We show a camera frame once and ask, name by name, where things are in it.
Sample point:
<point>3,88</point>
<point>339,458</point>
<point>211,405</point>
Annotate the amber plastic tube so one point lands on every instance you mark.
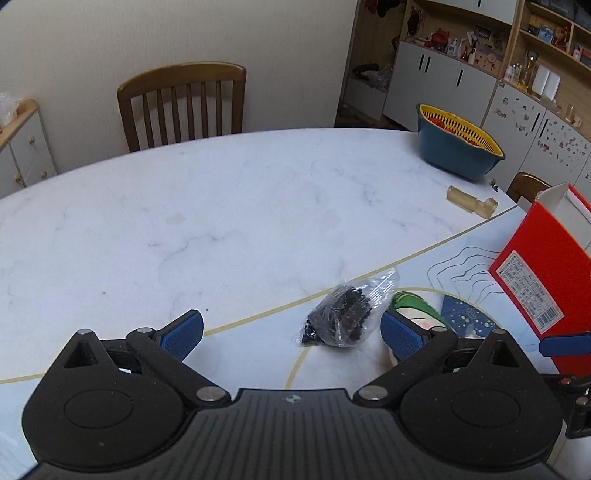
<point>471,201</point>

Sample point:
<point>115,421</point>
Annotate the white and wood wall cabinet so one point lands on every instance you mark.
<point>485,83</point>

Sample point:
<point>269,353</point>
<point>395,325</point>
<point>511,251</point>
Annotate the red cardboard box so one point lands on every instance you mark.
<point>545,272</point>

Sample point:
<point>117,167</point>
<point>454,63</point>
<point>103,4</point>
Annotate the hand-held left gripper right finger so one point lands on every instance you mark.
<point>401,337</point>

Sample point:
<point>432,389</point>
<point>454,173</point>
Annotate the low white sideboard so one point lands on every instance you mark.
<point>25,152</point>

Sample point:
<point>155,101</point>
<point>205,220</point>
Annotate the yellow basket in blue bowl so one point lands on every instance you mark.
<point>457,143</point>

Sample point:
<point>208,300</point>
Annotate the wooden chair with round back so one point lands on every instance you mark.
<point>526,187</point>

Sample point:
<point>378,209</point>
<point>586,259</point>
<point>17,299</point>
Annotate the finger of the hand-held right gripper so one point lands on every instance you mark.
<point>565,346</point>
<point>572,384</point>

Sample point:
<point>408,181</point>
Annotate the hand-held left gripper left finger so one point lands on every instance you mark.
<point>184,332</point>

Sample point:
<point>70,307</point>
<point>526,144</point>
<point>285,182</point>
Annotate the wooden slat-back chair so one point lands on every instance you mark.
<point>184,106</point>

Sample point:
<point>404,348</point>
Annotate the bag of small black parts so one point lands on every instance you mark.
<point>346,314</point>

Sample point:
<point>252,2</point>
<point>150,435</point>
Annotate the red teapot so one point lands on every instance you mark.
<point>441,39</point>

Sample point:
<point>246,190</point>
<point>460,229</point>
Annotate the white canisters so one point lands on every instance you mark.
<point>546,82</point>

